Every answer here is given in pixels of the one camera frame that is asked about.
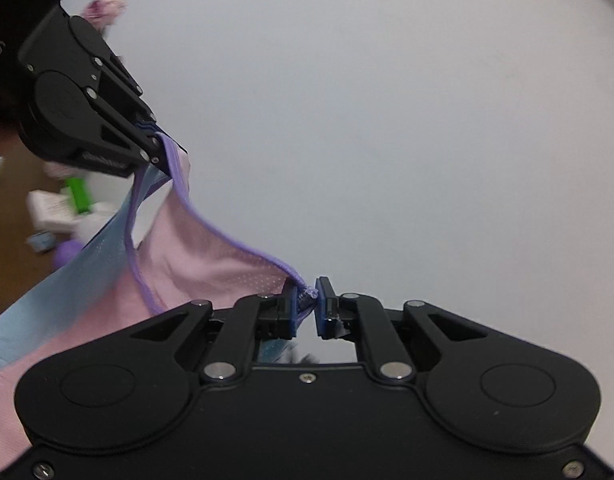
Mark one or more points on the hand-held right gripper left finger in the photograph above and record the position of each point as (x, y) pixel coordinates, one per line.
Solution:
(288, 312)

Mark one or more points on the purple tissue pack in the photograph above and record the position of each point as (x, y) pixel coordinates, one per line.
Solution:
(69, 252)

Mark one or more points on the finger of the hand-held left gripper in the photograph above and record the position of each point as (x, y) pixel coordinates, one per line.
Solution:
(122, 85)
(124, 127)

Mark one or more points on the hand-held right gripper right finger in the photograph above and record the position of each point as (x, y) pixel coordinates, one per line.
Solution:
(323, 312)

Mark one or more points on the green box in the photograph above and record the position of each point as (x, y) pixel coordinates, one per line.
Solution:
(79, 195)

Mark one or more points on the pastel mesh tank top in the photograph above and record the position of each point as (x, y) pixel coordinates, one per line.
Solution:
(197, 270)

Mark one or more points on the dried rose flowers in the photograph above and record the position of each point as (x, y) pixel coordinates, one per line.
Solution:
(107, 5)

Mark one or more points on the small blue packet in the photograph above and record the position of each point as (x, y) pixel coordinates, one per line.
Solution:
(42, 243)

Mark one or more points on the white flat box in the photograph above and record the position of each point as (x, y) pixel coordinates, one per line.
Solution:
(52, 210)

